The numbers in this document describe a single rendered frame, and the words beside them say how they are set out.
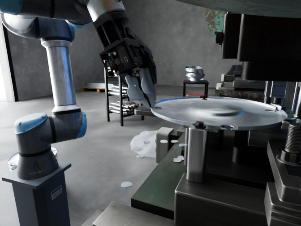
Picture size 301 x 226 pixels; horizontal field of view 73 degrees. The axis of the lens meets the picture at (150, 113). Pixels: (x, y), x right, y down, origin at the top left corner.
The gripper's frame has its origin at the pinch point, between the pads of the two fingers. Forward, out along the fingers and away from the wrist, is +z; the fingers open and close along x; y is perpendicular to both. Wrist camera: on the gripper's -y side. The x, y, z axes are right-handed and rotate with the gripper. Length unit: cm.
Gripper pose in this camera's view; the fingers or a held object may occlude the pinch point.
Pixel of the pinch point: (151, 102)
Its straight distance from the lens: 48.7
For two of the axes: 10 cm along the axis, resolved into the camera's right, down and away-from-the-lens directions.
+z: 3.9, 9.2, 0.8
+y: -3.6, 2.3, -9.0
